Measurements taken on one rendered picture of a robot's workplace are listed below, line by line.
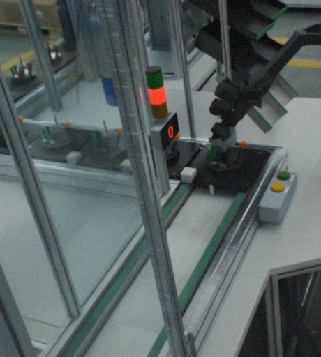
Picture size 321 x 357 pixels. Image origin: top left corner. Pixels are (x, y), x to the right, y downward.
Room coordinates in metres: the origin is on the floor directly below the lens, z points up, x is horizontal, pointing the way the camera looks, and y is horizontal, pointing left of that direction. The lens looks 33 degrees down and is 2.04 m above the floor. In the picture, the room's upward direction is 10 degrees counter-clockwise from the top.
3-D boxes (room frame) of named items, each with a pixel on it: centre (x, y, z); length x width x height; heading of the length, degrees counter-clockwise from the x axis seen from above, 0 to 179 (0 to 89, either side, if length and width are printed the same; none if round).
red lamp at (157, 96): (1.52, -0.05, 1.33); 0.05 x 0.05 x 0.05
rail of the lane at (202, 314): (1.31, -0.23, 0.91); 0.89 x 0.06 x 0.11; 148
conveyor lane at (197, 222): (1.38, -0.07, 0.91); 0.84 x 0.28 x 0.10; 148
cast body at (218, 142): (1.63, -0.24, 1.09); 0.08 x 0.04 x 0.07; 58
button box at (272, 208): (1.44, -0.39, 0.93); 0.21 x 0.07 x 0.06; 148
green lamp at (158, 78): (1.52, -0.05, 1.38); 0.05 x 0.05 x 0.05
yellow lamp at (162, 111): (1.52, -0.05, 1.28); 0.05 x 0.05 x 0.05
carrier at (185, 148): (1.76, -0.03, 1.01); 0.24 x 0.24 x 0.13; 58
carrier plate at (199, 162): (1.62, -0.25, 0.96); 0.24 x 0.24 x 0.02; 58
